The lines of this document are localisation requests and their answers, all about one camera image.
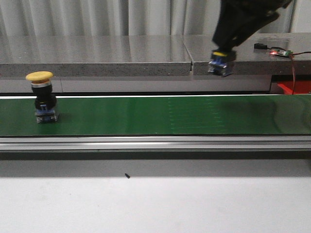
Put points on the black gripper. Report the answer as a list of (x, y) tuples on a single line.
[(235, 25)]

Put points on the red mushroom push button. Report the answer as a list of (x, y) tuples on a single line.
[(222, 60)]

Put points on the yellow mushroom push button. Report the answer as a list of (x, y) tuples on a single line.
[(46, 101)]

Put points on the black plug connector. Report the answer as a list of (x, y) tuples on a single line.
[(260, 46)]

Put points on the small green circuit board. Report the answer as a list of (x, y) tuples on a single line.
[(282, 53)]

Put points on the red plastic tray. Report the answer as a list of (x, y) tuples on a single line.
[(300, 87)]

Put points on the green conveyor belt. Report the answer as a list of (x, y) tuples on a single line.
[(262, 114)]

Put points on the grey stone counter slab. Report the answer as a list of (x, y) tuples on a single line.
[(142, 55)]

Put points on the white corrugated curtain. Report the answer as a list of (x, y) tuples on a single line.
[(107, 17)]

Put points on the aluminium conveyor frame rail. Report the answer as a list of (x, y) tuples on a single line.
[(175, 143)]

